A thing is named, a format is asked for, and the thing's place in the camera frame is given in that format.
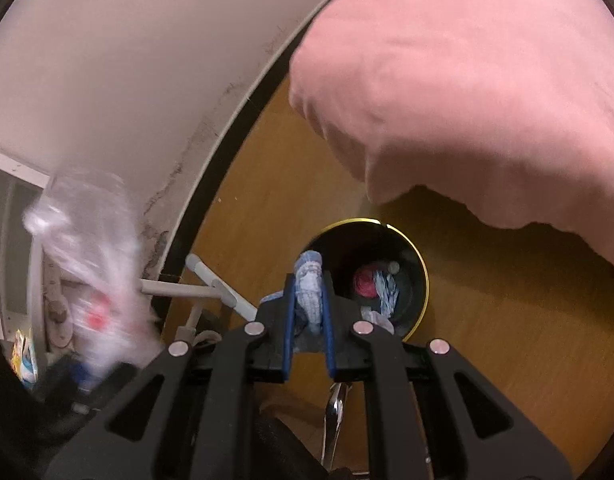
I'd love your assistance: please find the crumpled white paper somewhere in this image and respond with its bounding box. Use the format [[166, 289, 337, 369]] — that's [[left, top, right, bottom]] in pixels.
[[361, 307, 396, 334]]

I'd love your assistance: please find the yellow blue packet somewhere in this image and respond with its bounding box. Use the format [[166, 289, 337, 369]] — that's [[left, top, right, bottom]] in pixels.
[[12, 330, 40, 392]]

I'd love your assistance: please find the grey desk leg frame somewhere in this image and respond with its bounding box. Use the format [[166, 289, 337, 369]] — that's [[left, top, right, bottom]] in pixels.
[[139, 254, 260, 347]]

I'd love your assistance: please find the clear plastic bag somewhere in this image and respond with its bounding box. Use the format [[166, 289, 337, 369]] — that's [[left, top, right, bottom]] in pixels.
[[22, 167, 160, 391]]

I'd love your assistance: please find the black trash bin gold rim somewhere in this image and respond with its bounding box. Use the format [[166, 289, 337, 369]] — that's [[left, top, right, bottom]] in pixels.
[[299, 218, 430, 345]]

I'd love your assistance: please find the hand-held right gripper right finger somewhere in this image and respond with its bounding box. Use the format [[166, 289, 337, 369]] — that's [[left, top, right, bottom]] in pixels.
[[319, 270, 574, 480]]

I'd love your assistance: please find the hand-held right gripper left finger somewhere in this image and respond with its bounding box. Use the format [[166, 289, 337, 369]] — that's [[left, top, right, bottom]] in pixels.
[[44, 272, 295, 480]]

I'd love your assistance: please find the red round item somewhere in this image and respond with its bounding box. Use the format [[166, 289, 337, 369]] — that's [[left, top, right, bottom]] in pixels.
[[353, 267, 380, 299]]

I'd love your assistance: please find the blue white striped wrapper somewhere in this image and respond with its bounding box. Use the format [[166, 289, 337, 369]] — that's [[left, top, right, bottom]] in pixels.
[[372, 267, 399, 317]]

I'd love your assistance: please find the pink blanket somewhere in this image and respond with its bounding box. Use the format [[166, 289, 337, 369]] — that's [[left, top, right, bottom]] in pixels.
[[289, 0, 614, 276]]

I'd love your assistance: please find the shiny metal bar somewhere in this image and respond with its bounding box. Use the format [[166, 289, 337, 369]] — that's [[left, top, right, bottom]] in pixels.
[[322, 382, 350, 467]]

